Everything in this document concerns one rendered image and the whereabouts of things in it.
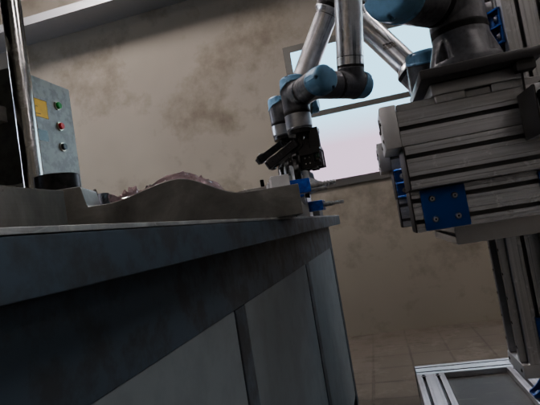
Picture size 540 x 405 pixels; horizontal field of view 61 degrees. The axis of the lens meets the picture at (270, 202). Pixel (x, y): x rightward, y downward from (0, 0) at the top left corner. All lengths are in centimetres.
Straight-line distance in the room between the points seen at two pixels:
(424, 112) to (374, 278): 228
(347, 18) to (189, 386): 105
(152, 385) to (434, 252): 283
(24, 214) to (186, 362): 24
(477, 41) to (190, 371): 82
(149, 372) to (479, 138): 77
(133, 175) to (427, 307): 228
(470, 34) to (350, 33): 38
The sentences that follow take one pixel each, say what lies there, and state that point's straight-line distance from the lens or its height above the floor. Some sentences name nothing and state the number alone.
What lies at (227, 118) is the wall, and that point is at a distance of 339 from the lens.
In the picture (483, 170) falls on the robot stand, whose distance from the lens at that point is 100.
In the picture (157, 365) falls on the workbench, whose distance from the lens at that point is 48.
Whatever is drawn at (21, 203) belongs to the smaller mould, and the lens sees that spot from 58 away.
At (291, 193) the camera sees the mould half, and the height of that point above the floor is 84.
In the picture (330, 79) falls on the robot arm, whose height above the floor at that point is 114.
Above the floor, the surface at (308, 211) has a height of 81.
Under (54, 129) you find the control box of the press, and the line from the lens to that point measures 192.
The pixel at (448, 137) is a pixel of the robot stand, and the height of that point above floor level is 91.
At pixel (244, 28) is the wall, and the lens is 355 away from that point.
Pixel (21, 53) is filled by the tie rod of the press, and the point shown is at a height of 145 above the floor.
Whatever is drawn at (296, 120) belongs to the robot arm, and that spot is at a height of 107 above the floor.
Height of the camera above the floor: 78
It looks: 4 degrees up
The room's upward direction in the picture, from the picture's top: 9 degrees counter-clockwise
